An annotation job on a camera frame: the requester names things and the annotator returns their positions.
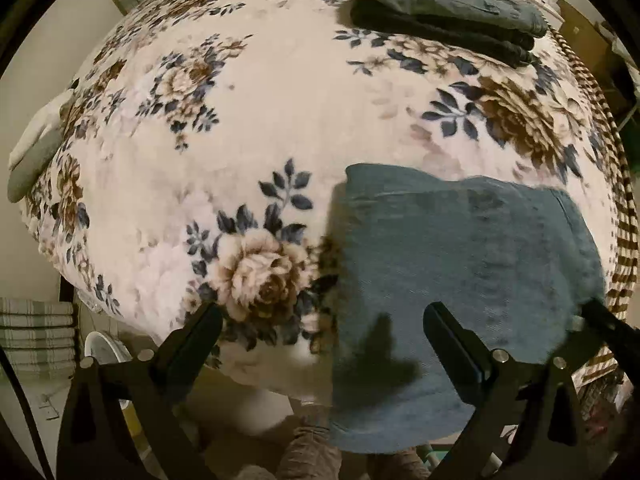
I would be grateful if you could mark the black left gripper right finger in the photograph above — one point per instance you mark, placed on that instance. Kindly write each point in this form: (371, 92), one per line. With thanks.
(539, 400)

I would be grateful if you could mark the white grey pillow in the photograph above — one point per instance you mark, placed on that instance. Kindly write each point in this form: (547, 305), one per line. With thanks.
(38, 143)

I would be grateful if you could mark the folded dark jeans stack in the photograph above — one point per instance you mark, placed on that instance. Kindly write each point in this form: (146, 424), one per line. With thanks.
(505, 30)

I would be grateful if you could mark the brown checkered blanket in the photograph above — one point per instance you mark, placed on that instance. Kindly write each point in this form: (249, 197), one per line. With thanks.
(621, 280)

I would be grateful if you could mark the green striped folded cloth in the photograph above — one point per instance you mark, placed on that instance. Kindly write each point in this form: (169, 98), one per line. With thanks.
(39, 338)

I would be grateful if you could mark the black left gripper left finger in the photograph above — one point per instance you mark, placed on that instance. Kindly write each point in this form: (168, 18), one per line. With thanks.
(94, 440)

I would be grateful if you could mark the cardboard box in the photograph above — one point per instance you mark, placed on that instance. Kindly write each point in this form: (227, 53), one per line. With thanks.
(588, 43)

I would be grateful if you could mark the blue denim pants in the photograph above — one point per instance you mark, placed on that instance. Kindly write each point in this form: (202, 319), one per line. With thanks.
(511, 263)

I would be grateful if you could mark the floral bedspread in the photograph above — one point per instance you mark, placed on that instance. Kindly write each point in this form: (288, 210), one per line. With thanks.
(199, 159)

